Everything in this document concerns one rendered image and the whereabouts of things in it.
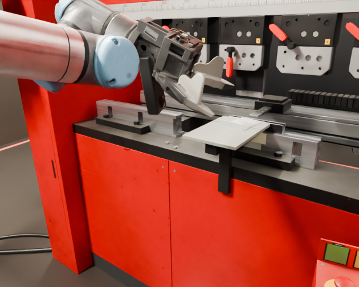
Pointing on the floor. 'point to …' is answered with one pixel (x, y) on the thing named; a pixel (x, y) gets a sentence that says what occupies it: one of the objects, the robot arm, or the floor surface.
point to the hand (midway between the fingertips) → (224, 103)
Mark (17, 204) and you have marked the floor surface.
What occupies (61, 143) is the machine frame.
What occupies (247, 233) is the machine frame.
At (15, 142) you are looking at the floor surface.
